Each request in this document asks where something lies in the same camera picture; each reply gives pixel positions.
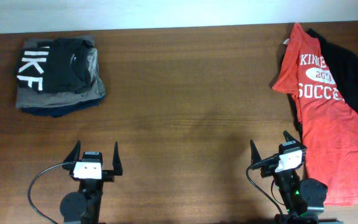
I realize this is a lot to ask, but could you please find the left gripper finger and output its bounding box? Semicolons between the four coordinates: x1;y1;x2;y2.
112;142;122;172
63;140;81;162

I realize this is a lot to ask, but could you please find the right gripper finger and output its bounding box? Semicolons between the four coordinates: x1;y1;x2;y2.
250;139;262;166
283;131;306;149

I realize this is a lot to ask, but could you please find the red soccer t-shirt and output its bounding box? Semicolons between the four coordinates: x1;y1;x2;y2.
272;23;358;206

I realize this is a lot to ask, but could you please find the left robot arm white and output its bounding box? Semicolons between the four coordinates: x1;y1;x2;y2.
60;141;123;224

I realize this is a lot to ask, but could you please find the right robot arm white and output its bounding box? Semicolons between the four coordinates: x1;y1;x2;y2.
246;131;340;224

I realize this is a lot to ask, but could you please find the folded navy t-shirt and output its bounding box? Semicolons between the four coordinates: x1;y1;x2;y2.
21;96;104;118

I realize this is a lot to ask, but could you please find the folded grey t-shirt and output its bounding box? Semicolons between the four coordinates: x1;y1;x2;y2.
14;35;106;109

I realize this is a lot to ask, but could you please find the black t-shirt unfolded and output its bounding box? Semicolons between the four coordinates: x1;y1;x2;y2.
273;24;358;135

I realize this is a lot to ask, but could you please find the folded black Nike t-shirt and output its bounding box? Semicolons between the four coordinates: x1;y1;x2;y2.
14;38;94;93

